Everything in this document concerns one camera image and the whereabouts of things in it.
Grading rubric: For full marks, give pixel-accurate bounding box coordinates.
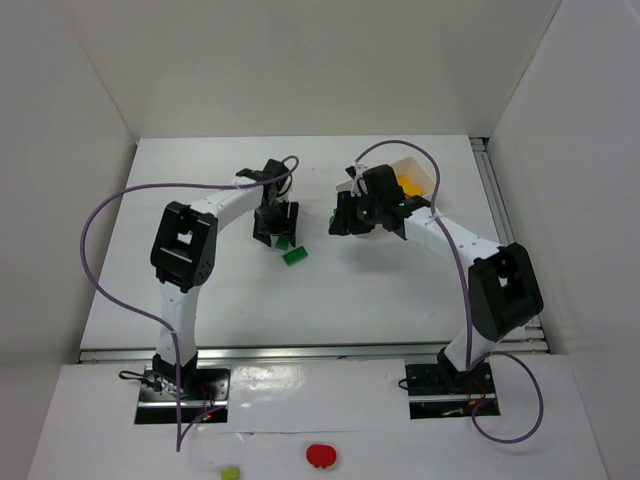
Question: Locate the dark green square lego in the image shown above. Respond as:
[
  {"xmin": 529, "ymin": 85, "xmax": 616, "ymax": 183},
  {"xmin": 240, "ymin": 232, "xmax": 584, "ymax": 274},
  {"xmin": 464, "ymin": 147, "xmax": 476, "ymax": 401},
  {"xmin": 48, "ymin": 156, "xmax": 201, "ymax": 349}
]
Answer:
[{"xmin": 274, "ymin": 236, "xmax": 291, "ymax": 251}]

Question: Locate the yellow flower printed lego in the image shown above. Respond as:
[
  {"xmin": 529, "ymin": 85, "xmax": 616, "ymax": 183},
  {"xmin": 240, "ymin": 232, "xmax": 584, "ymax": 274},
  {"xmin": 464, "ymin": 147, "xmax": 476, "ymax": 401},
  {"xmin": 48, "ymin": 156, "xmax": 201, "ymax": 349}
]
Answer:
[{"xmin": 396, "ymin": 175, "xmax": 423, "ymax": 197}]

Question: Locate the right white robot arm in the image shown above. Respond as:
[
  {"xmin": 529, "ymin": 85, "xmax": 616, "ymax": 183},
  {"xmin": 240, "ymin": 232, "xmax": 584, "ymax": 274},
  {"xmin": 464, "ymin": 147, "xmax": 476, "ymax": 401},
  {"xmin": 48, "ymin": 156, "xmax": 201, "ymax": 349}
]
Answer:
[{"xmin": 329, "ymin": 164, "xmax": 544, "ymax": 386}]

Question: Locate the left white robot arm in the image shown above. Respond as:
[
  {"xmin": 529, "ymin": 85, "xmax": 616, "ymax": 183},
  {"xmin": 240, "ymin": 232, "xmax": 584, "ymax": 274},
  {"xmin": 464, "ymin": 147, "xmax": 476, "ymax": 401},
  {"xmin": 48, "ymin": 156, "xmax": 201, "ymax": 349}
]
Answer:
[{"xmin": 150, "ymin": 156, "xmax": 299, "ymax": 390}]

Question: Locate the white divided plastic bin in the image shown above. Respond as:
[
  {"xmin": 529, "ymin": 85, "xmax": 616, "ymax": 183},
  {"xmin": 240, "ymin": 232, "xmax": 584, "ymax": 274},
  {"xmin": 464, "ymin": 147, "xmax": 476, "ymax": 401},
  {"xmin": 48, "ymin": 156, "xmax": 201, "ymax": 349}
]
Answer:
[{"xmin": 335, "ymin": 157, "xmax": 435, "ymax": 202}]

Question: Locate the red round lego piece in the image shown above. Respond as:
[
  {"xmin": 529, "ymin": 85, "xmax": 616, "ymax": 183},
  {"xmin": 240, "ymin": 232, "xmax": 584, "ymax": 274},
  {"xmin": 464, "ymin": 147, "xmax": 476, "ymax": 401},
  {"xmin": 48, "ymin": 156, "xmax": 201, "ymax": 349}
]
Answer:
[{"xmin": 305, "ymin": 444, "xmax": 338, "ymax": 469}]

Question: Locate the light green floor lego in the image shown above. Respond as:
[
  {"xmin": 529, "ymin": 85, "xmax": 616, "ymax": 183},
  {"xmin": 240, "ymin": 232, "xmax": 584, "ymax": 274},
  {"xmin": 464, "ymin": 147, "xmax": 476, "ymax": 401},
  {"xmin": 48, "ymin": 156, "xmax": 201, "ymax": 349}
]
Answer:
[{"xmin": 220, "ymin": 466, "xmax": 240, "ymax": 480}]

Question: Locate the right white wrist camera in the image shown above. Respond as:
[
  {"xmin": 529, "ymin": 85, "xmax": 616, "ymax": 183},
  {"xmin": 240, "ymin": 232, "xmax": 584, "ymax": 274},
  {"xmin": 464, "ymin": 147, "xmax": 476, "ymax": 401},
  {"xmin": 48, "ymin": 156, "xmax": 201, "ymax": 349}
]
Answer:
[{"xmin": 345, "ymin": 163, "xmax": 365, "ymax": 182}]

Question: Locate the aluminium rail front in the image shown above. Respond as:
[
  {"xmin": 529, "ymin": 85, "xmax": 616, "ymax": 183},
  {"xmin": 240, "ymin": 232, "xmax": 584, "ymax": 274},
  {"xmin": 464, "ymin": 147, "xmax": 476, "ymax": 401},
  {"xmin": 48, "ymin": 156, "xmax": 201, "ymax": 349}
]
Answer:
[{"xmin": 77, "ymin": 340, "xmax": 466, "ymax": 364}]

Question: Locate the aluminium rail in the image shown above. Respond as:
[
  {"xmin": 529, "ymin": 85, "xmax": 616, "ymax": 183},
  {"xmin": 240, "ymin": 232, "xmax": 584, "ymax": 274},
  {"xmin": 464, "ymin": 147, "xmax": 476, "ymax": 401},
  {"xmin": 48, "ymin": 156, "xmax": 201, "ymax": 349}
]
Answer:
[
  {"xmin": 77, "ymin": 340, "xmax": 466, "ymax": 364},
  {"xmin": 469, "ymin": 137, "xmax": 550, "ymax": 354}
]

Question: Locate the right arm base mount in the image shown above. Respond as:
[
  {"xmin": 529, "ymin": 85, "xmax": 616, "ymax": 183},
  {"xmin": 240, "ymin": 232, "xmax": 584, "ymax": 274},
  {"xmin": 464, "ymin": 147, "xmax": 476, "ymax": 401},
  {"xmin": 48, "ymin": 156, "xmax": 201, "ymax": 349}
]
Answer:
[{"xmin": 397, "ymin": 363, "xmax": 500, "ymax": 420}]

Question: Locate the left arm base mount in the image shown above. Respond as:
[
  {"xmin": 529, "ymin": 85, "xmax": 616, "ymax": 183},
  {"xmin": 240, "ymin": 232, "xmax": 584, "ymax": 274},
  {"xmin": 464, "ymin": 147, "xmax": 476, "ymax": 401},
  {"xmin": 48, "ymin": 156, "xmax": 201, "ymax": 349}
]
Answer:
[{"xmin": 118, "ymin": 367, "xmax": 231, "ymax": 425}]

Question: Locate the aluminium rail right side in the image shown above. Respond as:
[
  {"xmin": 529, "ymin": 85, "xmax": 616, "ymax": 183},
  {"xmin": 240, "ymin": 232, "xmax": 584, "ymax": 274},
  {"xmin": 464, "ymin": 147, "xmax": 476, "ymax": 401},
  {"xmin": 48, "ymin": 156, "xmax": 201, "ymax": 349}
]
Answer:
[{"xmin": 469, "ymin": 137, "xmax": 550, "ymax": 354}]

